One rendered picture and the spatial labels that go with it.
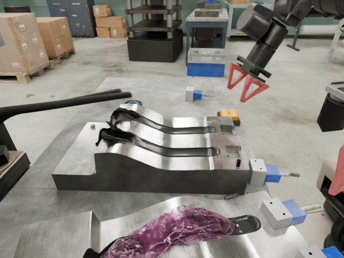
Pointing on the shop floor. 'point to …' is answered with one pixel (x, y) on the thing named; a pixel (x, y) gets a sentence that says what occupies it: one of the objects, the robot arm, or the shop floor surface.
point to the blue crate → (206, 69)
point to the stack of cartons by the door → (109, 23)
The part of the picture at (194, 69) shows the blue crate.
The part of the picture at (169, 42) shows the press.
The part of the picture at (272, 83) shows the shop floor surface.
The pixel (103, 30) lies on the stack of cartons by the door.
